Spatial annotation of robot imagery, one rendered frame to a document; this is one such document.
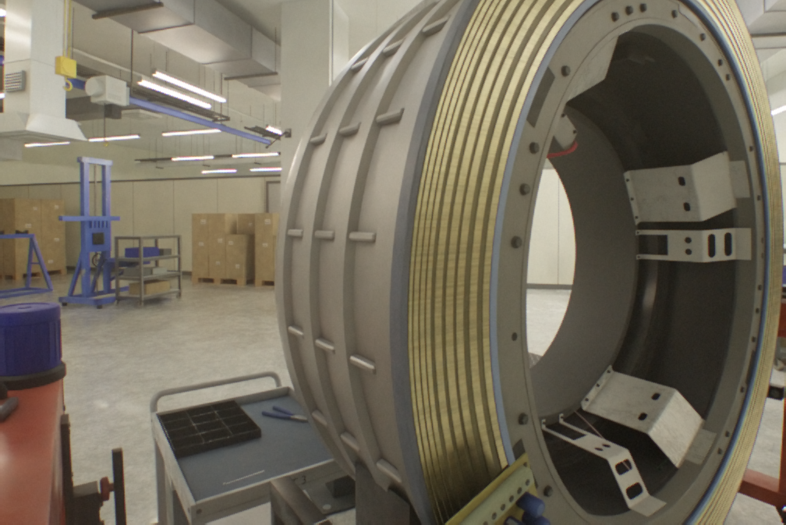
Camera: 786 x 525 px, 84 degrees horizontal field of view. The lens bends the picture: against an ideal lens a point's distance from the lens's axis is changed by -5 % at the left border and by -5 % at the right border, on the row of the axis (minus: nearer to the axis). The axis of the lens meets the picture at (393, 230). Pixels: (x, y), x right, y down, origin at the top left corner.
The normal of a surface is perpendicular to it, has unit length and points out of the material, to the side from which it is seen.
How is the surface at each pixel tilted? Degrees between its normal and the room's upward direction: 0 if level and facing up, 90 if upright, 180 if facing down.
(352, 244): 87
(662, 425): 61
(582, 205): 115
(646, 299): 72
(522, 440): 90
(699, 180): 104
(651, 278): 81
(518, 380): 90
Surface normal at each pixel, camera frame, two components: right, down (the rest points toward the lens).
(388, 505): -0.82, 0.01
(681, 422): 0.29, -0.47
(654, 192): -0.71, 0.46
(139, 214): -0.26, 0.02
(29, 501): 0.00, -1.00
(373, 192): -0.79, -0.22
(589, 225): -0.79, 0.26
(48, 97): 0.97, 0.00
